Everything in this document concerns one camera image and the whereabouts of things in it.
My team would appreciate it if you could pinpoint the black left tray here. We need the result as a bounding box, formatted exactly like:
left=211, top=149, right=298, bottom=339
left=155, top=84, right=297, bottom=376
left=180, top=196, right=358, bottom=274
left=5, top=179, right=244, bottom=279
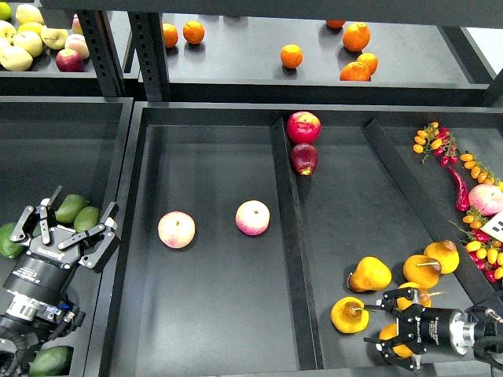
left=1, top=96, right=133, bottom=376

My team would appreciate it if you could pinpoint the dark avocado middle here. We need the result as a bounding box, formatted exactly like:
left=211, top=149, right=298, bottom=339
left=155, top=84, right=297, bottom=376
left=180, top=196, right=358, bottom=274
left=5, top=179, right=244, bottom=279
left=32, top=224, right=42, bottom=238

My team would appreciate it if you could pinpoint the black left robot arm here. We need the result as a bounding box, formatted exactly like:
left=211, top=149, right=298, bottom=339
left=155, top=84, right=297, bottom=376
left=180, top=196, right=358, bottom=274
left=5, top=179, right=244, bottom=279
left=1, top=187, right=120, bottom=376

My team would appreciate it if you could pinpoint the yellow pear left of pile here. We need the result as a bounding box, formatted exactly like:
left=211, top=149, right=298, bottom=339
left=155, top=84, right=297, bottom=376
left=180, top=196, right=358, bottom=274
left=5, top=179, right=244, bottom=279
left=347, top=256, right=392, bottom=293

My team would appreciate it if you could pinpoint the yellow apple left edge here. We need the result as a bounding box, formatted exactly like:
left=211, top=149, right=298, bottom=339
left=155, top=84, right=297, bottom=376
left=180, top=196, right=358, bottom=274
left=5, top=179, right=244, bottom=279
left=0, top=20, right=17, bottom=44

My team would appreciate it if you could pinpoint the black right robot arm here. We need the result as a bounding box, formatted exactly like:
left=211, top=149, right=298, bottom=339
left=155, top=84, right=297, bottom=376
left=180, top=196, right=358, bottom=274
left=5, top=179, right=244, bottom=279
left=363, top=287, right=502, bottom=372

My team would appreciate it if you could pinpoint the pale pink peach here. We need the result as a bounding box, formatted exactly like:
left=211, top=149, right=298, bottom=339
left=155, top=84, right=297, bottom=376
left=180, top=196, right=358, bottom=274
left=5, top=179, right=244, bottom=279
left=64, top=34, right=90, bottom=60

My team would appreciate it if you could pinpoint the red apple upper shelf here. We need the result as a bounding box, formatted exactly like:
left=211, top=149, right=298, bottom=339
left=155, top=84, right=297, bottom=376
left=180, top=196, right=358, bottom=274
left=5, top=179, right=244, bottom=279
left=56, top=49, right=85, bottom=72

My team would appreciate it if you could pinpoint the black tray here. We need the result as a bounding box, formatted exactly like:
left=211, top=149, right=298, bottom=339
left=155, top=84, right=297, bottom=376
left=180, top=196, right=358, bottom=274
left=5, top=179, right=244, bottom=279
left=1, top=96, right=133, bottom=376
left=97, top=103, right=502, bottom=376

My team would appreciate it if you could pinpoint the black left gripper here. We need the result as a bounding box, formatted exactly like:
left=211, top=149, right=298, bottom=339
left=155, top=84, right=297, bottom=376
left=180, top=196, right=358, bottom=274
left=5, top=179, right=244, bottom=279
left=9, top=185, right=120, bottom=273

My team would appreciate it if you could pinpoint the yellow apple with stem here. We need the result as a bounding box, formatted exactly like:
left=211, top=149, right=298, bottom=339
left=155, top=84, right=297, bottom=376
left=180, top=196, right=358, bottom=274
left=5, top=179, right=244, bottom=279
left=40, top=25, right=68, bottom=50

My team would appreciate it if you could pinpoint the pink apple left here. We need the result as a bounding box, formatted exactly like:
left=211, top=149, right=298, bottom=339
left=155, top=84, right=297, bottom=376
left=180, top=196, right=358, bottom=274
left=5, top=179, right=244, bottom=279
left=157, top=211, right=196, bottom=249

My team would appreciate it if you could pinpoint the pink apple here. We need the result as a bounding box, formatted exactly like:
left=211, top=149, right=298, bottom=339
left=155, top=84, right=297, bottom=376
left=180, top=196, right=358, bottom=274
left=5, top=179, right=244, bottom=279
left=157, top=211, right=196, bottom=249
left=235, top=200, right=270, bottom=236

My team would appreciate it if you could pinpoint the black divider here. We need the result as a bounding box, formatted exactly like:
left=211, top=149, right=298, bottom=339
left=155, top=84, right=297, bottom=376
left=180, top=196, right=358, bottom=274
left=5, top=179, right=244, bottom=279
left=270, top=118, right=324, bottom=371
left=364, top=119, right=502, bottom=314

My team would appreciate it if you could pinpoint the cherry tomato bunch bottom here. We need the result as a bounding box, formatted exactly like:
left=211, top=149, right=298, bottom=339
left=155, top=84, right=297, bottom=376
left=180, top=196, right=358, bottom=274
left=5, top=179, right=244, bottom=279
left=451, top=207, right=502, bottom=284

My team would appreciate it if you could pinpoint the green avocado far left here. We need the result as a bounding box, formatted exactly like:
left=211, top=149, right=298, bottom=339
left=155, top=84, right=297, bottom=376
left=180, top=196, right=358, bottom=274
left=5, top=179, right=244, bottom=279
left=0, top=222, right=25, bottom=259

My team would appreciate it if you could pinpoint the red chili pepper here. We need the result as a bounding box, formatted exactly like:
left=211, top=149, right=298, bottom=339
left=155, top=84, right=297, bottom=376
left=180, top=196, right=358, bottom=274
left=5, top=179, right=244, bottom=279
left=447, top=167, right=470, bottom=212

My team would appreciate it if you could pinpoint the yellow pear brown top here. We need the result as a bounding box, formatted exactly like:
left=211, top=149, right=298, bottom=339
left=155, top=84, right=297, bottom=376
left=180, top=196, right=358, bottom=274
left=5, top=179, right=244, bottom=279
left=424, top=240, right=460, bottom=274

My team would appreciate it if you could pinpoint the yellow apple middle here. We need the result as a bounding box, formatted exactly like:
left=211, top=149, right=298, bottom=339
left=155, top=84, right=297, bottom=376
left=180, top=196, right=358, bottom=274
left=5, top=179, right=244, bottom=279
left=13, top=31, right=43, bottom=57

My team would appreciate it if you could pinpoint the yellow pear with stem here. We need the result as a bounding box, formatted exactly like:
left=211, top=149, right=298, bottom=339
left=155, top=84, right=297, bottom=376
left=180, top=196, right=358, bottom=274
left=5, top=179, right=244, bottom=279
left=331, top=296, right=369, bottom=334

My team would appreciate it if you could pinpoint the orange cherry tomato string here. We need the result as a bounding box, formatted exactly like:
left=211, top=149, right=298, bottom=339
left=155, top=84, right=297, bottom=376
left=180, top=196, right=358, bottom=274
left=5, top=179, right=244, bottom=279
left=459, top=152, right=503, bottom=189

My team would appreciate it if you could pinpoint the black centre tray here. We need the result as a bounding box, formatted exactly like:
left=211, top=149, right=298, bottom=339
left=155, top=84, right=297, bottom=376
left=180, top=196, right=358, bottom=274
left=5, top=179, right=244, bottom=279
left=97, top=103, right=502, bottom=376

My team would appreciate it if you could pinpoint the black shelf post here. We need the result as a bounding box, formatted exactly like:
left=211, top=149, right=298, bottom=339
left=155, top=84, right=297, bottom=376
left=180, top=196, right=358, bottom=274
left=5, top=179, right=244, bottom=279
left=127, top=11, right=171, bottom=102

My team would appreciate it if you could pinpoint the pink apple right bin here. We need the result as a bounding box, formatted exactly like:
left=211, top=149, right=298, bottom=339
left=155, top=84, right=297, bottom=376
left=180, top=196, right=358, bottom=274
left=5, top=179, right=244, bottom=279
left=468, top=184, right=502, bottom=217

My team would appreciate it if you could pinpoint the black divider right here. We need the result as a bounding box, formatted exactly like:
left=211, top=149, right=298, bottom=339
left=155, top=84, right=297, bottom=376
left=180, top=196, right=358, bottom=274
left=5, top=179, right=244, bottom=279
left=364, top=119, right=502, bottom=314

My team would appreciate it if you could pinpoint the yellow apple front left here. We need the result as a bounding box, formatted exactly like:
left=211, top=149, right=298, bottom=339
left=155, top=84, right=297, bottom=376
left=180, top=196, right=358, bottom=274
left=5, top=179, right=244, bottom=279
left=1, top=46, right=33, bottom=71

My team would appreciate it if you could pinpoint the cherry tomato bunch top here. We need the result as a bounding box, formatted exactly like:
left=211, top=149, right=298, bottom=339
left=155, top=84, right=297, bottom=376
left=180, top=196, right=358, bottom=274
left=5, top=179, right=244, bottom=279
left=413, top=122, right=458, bottom=167

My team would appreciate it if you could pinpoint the pink apple centre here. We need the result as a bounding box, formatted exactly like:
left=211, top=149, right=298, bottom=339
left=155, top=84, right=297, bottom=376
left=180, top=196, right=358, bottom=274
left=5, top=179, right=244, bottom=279
left=235, top=200, right=270, bottom=236

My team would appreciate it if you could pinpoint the green avocado small right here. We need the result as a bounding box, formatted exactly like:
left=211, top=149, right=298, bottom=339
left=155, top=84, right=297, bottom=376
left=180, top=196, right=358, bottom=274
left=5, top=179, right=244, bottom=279
left=73, top=206, right=100, bottom=232

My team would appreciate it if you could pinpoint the white label card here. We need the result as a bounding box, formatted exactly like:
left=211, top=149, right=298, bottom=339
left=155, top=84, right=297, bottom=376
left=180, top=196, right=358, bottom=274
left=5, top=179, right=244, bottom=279
left=481, top=211, right=503, bottom=242

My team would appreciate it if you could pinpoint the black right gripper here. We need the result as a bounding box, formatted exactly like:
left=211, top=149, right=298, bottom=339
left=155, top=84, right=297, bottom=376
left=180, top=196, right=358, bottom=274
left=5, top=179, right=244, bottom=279
left=363, top=287, right=428, bottom=372

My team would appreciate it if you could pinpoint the cherry tomato bunch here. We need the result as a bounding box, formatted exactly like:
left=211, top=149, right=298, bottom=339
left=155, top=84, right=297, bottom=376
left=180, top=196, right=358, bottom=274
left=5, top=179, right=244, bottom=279
left=413, top=122, right=458, bottom=167
left=451, top=207, right=502, bottom=284

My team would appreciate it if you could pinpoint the yellow pear middle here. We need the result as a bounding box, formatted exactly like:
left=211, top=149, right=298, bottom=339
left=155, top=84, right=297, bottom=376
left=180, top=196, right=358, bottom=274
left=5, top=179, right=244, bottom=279
left=396, top=282, right=431, bottom=311

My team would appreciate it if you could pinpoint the yellow pear bottom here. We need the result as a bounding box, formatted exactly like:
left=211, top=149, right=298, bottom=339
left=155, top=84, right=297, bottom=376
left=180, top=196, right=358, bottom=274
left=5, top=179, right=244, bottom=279
left=379, top=323, right=413, bottom=358

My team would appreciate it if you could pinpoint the dark red apple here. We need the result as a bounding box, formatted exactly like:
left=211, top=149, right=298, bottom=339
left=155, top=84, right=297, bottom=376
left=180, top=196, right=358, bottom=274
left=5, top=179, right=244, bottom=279
left=289, top=143, right=318, bottom=176

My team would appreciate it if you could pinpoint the bright red apple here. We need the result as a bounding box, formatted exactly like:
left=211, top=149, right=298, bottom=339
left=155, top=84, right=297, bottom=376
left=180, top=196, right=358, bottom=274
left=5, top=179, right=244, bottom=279
left=286, top=112, right=321, bottom=145

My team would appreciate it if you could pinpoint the black divider left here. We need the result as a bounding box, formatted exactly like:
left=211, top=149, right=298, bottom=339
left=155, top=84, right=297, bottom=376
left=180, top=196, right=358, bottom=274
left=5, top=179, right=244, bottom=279
left=270, top=118, right=324, bottom=371

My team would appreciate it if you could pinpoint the yellow lemon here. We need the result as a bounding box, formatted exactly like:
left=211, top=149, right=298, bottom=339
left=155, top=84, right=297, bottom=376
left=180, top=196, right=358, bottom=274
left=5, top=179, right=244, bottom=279
left=17, top=21, right=43, bottom=35

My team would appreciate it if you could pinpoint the green avocado top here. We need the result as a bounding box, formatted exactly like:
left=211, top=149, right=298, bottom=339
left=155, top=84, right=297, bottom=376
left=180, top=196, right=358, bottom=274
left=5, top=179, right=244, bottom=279
left=56, top=193, right=90, bottom=224

